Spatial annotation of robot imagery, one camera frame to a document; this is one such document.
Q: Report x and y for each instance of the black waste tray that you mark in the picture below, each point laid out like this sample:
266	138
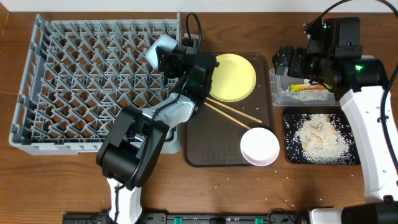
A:
289	152

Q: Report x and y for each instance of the light blue bowl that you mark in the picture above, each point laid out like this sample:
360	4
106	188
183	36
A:
164	43

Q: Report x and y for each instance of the white tissue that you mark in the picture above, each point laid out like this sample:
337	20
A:
314	95

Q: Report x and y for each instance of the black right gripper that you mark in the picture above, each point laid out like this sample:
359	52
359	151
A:
298	55

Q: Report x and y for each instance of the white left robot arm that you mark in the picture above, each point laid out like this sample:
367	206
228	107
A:
132	147

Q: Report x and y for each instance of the green snack wrapper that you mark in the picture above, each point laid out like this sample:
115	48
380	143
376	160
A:
305	87

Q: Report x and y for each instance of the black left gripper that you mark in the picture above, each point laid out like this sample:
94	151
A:
170	62

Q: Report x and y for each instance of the clear plastic bin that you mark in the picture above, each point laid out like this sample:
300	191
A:
280	93

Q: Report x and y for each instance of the yellow plate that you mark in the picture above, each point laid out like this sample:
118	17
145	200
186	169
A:
233	79

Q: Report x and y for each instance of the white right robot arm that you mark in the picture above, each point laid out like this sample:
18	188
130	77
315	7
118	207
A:
375	135

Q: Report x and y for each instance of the pink bowl with rice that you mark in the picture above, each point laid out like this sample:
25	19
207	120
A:
259	146

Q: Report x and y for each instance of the grey dishwasher rack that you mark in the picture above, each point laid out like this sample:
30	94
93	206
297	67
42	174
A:
78	75

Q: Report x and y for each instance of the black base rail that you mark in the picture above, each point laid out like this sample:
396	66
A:
161	218

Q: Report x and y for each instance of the wooden chopstick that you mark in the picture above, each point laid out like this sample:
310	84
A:
234	110
227	116

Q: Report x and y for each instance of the spilled white rice pile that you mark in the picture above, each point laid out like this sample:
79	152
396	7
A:
321	138

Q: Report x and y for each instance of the dark brown serving tray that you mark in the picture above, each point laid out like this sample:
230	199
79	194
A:
212	140

